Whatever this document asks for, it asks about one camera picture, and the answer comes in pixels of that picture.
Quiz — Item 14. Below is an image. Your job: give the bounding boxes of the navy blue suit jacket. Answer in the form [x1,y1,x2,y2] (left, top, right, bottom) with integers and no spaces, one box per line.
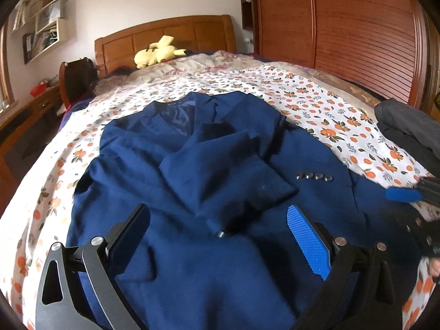
[66,92,421,329]

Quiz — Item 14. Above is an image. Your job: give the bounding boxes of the dark grey folded clothes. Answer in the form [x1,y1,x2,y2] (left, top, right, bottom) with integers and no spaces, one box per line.
[374,98,440,177]

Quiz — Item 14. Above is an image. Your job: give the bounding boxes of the person's right hand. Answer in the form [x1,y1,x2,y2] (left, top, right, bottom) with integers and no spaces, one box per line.
[429,258,440,278]

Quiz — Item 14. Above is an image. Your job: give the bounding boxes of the orange floral bed sheet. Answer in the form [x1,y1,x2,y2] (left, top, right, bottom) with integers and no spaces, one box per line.
[1,66,427,329]

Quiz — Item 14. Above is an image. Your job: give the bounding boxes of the long wooden desk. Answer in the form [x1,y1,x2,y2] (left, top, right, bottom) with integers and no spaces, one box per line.
[1,86,63,211]

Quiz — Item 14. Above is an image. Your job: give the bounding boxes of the louvered wooden wardrobe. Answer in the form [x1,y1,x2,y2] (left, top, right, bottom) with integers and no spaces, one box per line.
[242,0,429,108]

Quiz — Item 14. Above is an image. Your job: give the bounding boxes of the beige floral quilt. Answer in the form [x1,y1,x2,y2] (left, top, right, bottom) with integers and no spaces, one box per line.
[93,51,309,96]

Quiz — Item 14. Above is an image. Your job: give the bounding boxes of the red bowl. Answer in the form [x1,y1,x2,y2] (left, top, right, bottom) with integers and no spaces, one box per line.
[30,83,47,98]

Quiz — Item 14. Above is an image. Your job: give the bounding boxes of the dark brown chair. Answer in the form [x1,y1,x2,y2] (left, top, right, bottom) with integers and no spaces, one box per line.
[59,57,98,109]

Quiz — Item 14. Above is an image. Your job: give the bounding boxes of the yellow Pikachu plush toy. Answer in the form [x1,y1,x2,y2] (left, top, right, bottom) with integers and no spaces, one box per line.
[133,35,193,69]

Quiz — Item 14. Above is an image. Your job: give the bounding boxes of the wooden bed headboard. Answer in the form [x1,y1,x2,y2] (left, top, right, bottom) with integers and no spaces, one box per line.
[94,14,238,79]

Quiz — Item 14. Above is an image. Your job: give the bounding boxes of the window with wooden frame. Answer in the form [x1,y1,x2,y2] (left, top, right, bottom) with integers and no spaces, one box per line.
[0,20,15,113]

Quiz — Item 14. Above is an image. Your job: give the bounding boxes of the white wall shelf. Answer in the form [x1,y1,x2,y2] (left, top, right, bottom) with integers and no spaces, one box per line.
[12,0,68,64]

